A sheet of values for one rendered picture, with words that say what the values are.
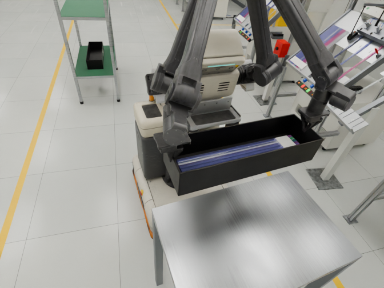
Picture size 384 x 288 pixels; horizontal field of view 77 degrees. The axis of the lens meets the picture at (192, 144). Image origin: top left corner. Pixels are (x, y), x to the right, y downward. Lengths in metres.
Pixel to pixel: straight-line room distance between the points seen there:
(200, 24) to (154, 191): 1.27
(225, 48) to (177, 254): 0.78
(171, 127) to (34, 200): 1.79
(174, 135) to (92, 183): 1.67
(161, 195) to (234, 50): 1.09
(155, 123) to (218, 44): 0.65
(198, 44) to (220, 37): 0.34
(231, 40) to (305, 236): 0.82
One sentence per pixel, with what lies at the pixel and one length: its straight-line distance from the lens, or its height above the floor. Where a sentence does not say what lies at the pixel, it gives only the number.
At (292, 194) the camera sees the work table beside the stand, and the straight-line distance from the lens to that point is 1.22.
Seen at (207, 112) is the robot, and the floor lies 1.04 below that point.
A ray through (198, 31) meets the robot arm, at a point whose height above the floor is 1.47.
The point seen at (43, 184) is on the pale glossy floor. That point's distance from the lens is 2.35.
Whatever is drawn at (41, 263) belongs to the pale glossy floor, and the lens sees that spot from 1.97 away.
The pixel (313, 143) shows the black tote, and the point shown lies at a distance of 1.00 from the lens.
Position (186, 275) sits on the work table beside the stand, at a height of 0.80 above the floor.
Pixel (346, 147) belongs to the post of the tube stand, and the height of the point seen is 0.43.
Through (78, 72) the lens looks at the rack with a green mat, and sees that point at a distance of 3.10.
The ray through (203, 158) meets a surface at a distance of 0.87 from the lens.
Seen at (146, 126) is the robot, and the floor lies 0.79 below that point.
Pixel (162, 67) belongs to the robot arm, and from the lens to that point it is 0.88.
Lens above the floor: 1.67
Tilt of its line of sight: 42 degrees down
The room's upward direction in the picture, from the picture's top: 6 degrees clockwise
